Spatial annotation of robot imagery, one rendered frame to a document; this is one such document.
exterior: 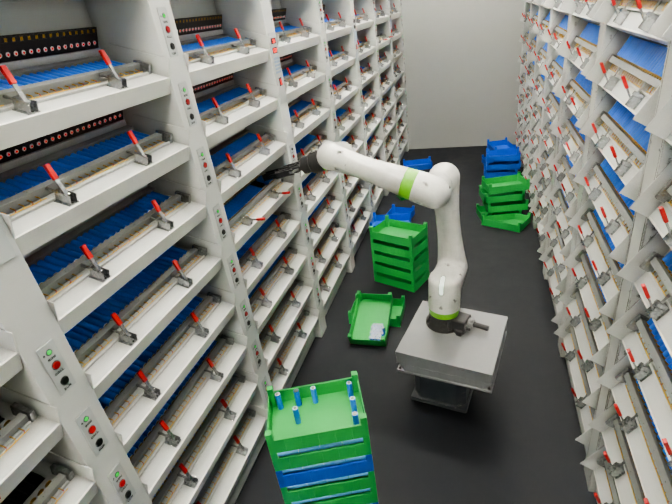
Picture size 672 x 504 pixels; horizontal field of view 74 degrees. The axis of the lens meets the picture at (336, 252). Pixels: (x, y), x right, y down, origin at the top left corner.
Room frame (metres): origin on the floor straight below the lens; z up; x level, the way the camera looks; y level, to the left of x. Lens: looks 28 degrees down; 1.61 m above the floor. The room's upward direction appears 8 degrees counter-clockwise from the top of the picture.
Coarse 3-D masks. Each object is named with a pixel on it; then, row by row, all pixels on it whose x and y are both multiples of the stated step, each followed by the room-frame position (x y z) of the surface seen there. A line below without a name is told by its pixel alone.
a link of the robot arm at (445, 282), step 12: (444, 264) 1.60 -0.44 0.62; (456, 264) 1.59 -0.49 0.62; (432, 276) 1.53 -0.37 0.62; (444, 276) 1.51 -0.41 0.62; (456, 276) 1.51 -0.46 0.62; (432, 288) 1.50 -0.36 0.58; (444, 288) 1.47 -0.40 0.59; (456, 288) 1.47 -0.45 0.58; (432, 300) 1.50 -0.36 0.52; (444, 300) 1.47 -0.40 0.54; (456, 300) 1.47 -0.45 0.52; (432, 312) 1.50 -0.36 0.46; (444, 312) 1.47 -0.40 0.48; (456, 312) 1.48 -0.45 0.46
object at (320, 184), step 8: (312, 176) 2.53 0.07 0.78; (320, 176) 2.57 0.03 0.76; (328, 176) 2.61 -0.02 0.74; (336, 176) 2.64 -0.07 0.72; (304, 184) 2.40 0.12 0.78; (312, 184) 2.43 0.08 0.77; (320, 184) 2.48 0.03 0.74; (328, 184) 2.49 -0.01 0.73; (304, 192) 2.30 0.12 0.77; (312, 192) 2.35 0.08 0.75; (320, 192) 2.37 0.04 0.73; (312, 200) 2.26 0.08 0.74; (320, 200) 2.35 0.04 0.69; (312, 208) 2.21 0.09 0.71
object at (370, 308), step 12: (360, 300) 2.18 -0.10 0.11; (372, 300) 2.16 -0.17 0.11; (384, 300) 2.14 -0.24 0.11; (360, 312) 2.10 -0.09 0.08; (372, 312) 2.08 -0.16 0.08; (384, 312) 2.06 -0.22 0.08; (360, 324) 2.03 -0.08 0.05; (372, 324) 2.01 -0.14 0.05; (384, 324) 1.99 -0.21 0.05; (348, 336) 1.91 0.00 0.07; (360, 336) 1.96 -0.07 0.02; (384, 336) 1.86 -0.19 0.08
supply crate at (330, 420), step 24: (312, 384) 1.11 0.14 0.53; (336, 384) 1.12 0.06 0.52; (288, 408) 1.08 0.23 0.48; (312, 408) 1.06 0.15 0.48; (336, 408) 1.05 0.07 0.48; (360, 408) 1.03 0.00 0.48; (288, 432) 0.98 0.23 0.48; (312, 432) 0.97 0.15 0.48; (336, 432) 0.92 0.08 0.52; (360, 432) 0.92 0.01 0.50
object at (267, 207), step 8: (272, 168) 2.05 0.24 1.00; (288, 176) 2.03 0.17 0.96; (248, 184) 1.96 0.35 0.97; (280, 184) 2.00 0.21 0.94; (288, 184) 2.01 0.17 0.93; (272, 192) 1.91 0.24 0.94; (264, 200) 1.82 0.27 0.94; (272, 200) 1.83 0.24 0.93; (280, 200) 1.88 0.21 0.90; (264, 208) 1.75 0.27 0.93; (272, 208) 1.79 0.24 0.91; (256, 216) 1.68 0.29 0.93; (264, 216) 1.71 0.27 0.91; (256, 224) 1.64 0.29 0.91; (232, 232) 1.45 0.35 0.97; (240, 232) 1.54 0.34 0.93; (248, 232) 1.57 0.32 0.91; (240, 240) 1.50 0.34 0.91
